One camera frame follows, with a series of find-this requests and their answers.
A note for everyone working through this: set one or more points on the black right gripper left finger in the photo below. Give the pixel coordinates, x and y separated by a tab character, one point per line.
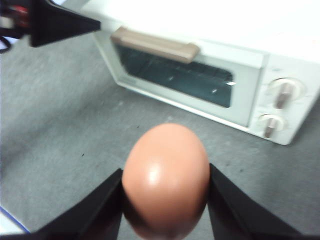
95	212

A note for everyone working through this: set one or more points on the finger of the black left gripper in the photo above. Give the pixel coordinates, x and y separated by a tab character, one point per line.
55	25

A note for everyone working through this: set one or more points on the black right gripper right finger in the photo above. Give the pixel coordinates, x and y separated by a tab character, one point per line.
240	215

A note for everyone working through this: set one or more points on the brown egg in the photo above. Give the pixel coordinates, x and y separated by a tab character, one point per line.
165	180

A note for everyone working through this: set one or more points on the white board with blue edge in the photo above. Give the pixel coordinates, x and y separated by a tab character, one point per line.
10	221

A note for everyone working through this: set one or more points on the cream timer dial knob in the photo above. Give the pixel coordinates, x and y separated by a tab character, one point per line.
272	125

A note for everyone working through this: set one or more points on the cream temperature dial knob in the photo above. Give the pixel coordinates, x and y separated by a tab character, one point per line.
285	93

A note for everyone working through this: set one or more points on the cream Toshiba toaster oven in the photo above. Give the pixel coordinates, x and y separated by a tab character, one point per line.
225	22

